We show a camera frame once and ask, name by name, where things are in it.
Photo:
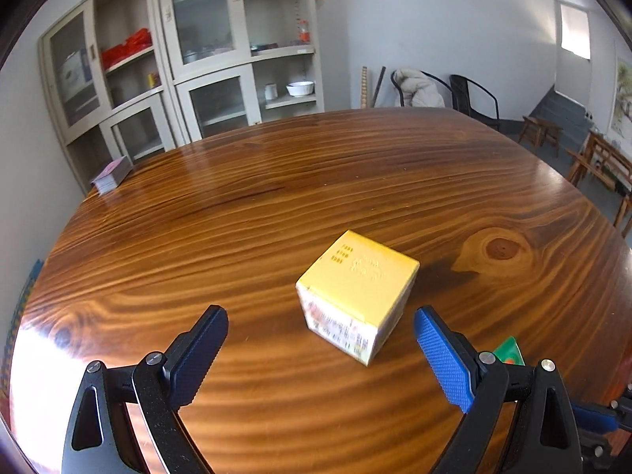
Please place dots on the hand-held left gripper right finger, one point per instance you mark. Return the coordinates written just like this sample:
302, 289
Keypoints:
442, 355

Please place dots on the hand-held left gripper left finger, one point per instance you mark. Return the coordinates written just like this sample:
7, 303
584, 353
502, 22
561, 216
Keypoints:
197, 355

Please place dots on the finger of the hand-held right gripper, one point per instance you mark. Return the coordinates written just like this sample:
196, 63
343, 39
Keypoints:
595, 417

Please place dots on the green packet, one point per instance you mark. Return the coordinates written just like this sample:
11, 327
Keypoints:
508, 350

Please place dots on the yellow and white cardboard box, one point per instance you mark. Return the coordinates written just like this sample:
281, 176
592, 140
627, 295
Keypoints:
365, 276

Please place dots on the stack of cards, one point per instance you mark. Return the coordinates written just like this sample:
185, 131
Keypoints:
112, 174

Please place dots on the small wooden bench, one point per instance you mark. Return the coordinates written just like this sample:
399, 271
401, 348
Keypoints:
540, 126

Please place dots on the wooden side table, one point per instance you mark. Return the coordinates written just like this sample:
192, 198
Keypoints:
600, 150

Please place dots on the white puffer jacket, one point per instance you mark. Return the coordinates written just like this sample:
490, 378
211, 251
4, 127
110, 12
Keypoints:
419, 90

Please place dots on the white mug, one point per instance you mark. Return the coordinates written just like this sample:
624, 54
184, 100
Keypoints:
270, 92

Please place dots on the dark stick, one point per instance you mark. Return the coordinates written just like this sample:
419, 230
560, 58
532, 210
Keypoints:
378, 86

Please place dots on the yellow can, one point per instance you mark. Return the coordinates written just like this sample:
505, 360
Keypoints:
153, 80

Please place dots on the wooden ruler stick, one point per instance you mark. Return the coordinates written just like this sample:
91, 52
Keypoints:
364, 86

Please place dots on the white bowl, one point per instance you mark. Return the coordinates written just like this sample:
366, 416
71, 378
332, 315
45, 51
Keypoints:
299, 89

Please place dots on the grey glass-door cabinet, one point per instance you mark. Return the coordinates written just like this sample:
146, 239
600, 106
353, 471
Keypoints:
168, 59

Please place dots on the white enamel pot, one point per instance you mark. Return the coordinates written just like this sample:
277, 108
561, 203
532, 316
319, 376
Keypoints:
190, 55

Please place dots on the white and blue box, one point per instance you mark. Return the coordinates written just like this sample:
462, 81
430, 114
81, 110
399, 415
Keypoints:
75, 73

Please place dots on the hanging scroll painting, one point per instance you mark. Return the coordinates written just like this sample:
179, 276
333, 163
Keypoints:
623, 103

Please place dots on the red bags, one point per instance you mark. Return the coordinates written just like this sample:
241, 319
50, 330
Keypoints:
126, 49

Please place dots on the orange bottle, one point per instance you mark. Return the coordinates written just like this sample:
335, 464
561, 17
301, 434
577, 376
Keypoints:
302, 32

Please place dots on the bright window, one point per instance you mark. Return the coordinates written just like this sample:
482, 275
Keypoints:
575, 29

